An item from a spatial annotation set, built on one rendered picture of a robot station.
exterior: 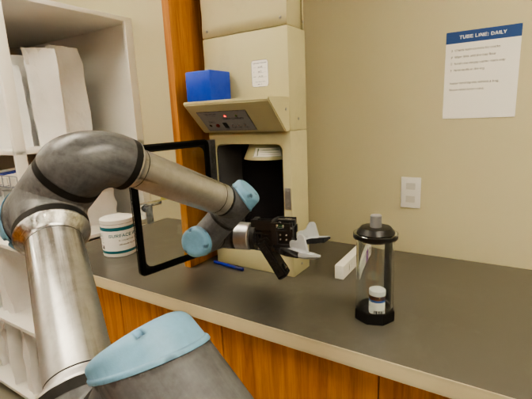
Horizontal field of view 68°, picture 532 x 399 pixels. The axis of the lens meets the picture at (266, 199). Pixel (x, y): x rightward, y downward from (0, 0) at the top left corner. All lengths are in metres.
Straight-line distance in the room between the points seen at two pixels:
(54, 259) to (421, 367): 0.72
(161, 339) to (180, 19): 1.17
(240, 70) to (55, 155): 0.75
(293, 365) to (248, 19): 0.99
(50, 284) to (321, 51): 1.31
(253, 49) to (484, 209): 0.93
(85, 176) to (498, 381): 0.84
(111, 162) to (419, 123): 1.11
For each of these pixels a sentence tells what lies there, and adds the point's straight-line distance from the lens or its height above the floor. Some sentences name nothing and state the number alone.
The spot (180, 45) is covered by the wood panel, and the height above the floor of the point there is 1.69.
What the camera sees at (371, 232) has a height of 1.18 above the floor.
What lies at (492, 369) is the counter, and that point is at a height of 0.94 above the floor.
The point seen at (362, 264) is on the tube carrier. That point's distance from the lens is 1.00.
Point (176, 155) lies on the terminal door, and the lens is 1.29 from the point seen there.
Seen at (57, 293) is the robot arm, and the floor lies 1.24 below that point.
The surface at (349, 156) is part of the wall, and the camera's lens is 1.60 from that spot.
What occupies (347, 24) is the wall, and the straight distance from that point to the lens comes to 1.62.
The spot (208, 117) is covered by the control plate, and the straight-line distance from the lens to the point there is 1.29.
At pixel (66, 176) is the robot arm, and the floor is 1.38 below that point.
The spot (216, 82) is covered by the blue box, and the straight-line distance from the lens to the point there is 1.26.
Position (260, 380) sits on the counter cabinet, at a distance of 1.19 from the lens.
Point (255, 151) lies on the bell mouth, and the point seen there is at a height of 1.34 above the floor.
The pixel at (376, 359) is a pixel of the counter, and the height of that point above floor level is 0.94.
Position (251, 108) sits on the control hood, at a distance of 1.16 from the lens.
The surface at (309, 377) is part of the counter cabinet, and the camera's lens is 1.09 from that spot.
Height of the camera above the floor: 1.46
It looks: 12 degrees down
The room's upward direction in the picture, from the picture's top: 2 degrees counter-clockwise
